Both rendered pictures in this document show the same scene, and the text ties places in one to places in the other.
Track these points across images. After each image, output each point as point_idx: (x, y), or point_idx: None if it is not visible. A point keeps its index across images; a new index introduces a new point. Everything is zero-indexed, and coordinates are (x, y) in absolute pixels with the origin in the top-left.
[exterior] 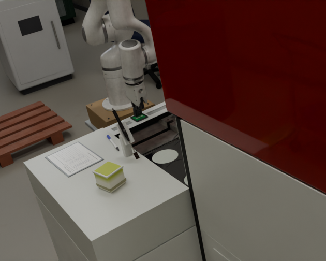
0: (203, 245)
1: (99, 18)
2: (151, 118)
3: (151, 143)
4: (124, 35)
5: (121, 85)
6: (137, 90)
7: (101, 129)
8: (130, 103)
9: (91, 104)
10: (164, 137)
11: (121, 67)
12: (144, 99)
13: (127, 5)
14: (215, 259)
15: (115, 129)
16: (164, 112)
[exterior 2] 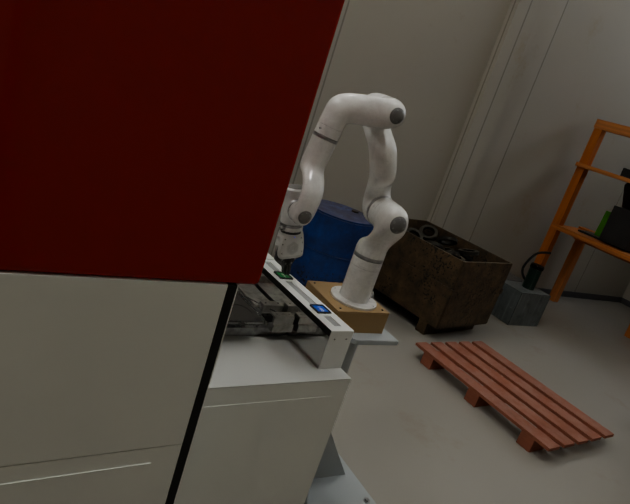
0: None
1: (366, 188)
2: (277, 279)
3: (253, 292)
4: (374, 225)
5: (349, 272)
6: (277, 235)
7: (270, 257)
8: (343, 298)
9: None
10: (260, 300)
11: (357, 255)
12: (277, 250)
13: (310, 149)
14: None
15: (269, 264)
16: (285, 287)
